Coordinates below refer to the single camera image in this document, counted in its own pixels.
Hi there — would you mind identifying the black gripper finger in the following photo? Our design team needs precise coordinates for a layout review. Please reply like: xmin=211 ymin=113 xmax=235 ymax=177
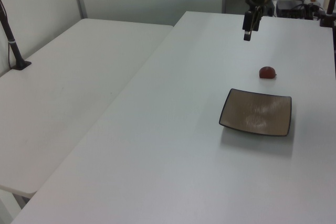
xmin=242 ymin=10 xmax=254 ymax=42
xmin=251 ymin=5 xmax=262 ymax=33

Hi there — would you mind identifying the small round red-brown food item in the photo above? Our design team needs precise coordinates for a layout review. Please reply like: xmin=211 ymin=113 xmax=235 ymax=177
xmin=258 ymin=66 xmax=278 ymax=79

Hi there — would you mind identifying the square brown ceramic plate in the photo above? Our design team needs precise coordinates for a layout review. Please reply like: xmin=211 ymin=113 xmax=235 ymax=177
xmin=218 ymin=88 xmax=293 ymax=137

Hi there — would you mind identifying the black electronics box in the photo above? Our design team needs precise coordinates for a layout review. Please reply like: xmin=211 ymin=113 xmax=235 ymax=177
xmin=275 ymin=0 xmax=317 ymax=20

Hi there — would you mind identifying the black table clamp mount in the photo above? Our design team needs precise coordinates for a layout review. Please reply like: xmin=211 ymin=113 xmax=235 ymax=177
xmin=318 ymin=8 xmax=336 ymax=28

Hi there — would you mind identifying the black camera stand pole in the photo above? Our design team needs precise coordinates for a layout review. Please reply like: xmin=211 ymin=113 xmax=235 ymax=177
xmin=0 ymin=0 xmax=33 ymax=71

